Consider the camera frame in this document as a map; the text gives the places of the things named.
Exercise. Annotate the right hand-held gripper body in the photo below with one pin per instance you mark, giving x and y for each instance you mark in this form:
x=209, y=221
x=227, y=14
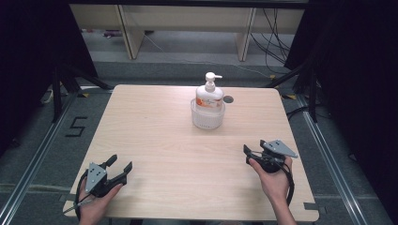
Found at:
x=278, y=150

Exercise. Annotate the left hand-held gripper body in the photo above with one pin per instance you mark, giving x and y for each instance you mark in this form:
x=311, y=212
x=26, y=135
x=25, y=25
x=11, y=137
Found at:
x=95, y=178

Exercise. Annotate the white pump bottle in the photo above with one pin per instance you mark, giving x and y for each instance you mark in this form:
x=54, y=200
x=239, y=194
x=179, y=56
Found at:
x=209, y=95

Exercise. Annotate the person's left hand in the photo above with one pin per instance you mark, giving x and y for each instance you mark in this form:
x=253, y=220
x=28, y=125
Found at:
x=94, y=211

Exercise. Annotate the person's right hand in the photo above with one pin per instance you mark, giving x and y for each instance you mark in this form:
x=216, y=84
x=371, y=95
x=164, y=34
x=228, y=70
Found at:
x=275, y=184

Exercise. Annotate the yellow black floor tape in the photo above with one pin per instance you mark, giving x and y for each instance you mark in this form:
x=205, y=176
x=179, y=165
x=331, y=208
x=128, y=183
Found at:
x=289, y=97

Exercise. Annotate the dark round table grommet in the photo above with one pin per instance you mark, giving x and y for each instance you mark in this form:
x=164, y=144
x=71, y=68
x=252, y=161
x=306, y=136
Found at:
x=228, y=99

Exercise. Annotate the black metal stand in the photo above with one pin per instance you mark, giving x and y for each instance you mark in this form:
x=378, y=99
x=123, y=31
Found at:
x=57, y=93
x=313, y=97

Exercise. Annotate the black curtain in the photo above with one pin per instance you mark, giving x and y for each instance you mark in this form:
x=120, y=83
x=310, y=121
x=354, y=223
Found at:
x=31, y=62
x=359, y=78

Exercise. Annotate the beige wooden desk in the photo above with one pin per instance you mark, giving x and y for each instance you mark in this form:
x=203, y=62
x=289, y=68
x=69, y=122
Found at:
x=187, y=17

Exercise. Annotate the metal floor rail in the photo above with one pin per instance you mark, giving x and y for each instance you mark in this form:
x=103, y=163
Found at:
x=331, y=165
x=34, y=165

